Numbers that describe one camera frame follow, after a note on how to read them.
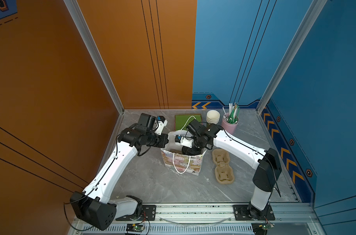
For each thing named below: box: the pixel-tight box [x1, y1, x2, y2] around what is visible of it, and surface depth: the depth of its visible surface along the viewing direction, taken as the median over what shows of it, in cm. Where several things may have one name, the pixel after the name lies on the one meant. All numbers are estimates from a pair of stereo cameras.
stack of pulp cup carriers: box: [212, 148, 235, 185], surface depth 85 cm
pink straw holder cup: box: [221, 112, 240, 135], surface depth 96 cm
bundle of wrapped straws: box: [222, 102, 240, 124], surface depth 95 cm
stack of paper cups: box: [206, 109, 221, 125], surface depth 100 cm
